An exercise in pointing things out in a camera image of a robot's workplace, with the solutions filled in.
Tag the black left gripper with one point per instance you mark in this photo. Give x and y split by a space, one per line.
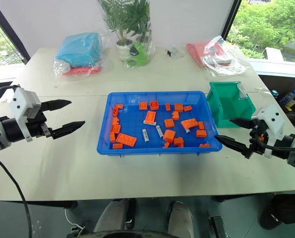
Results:
38 126

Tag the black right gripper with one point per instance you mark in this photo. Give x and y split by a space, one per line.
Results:
257 146

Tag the green plastic bin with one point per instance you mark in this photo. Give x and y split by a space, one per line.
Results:
232 109

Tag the small orange block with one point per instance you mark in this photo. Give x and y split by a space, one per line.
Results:
201 133
115 121
204 145
188 108
168 107
112 136
154 105
169 123
143 105
178 107
119 107
201 126
117 146
178 141
116 129
115 112
175 115
166 145
169 136

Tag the white label tag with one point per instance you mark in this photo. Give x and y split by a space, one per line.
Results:
243 92

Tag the red cloth in plastic bag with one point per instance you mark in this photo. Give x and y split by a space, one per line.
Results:
84 70

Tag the blue round cap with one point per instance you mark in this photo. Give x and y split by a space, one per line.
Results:
274 93

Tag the plastic water bottle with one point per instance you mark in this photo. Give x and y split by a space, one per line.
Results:
288 97

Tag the black table base bar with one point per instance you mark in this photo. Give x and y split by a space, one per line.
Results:
38 203
236 198

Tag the teal cloth in plastic bag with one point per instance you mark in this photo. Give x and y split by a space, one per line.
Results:
79 48

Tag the crumpled clear plastic bag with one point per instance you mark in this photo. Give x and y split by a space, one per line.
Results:
224 62

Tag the blue plastic tray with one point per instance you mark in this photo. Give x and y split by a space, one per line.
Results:
159 151

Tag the white outdoor unit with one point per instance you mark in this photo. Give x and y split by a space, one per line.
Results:
273 53

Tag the black rounded bag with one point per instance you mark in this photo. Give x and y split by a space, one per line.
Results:
283 210

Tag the white plant pot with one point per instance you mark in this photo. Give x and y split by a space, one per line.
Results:
123 48

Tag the black floor device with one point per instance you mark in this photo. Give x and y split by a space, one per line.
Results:
218 225

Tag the green plastic gadget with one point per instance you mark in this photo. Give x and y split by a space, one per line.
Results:
138 55

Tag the grey rounded leg shape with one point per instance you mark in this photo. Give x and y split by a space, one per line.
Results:
112 215
180 218

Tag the small clear plastic packet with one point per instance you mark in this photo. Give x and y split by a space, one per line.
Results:
175 52

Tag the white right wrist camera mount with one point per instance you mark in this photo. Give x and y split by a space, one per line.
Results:
273 119

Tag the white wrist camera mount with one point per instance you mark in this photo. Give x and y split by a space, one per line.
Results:
273 119
22 101

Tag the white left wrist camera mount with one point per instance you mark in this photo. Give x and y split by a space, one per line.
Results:
22 101

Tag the dark window frame post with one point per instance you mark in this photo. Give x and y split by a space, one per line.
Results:
232 17
8 29

